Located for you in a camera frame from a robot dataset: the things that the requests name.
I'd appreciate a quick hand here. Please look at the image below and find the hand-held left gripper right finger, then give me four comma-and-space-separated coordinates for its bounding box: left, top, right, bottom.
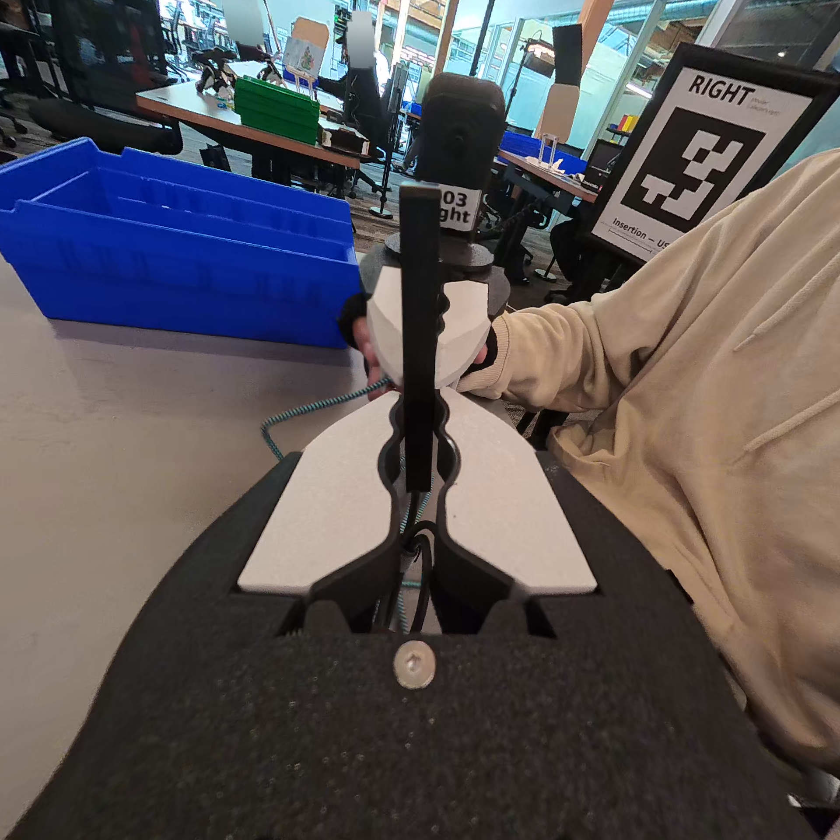
433, 388, 599, 601

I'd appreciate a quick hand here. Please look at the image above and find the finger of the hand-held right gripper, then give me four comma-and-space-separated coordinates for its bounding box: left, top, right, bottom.
436, 281, 493, 389
365, 266, 409, 388

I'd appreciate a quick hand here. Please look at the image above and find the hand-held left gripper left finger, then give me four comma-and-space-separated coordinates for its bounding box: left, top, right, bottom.
238, 390, 403, 598

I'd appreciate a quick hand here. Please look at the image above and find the black usb hub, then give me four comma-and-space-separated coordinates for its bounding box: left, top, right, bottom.
399, 184, 442, 493

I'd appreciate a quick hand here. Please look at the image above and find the teal braided usb cable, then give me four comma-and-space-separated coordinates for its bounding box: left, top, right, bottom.
261, 377, 434, 632

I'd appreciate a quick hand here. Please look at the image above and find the blue plastic bin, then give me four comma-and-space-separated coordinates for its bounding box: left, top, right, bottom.
0, 138, 360, 350

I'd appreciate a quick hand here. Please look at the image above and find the person's right hand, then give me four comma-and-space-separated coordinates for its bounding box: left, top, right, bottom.
356, 314, 395, 395

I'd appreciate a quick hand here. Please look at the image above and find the stack of green bins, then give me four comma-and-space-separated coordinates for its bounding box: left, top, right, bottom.
234, 75, 322, 147

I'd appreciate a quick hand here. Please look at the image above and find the beige hoodie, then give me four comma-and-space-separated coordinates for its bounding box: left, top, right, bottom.
545, 147, 840, 775

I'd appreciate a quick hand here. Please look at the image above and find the black framed marker sign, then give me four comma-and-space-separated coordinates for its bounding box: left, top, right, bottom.
581, 42, 840, 266

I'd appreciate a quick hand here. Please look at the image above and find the brown office table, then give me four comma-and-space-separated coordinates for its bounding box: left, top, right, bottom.
136, 59, 368, 173

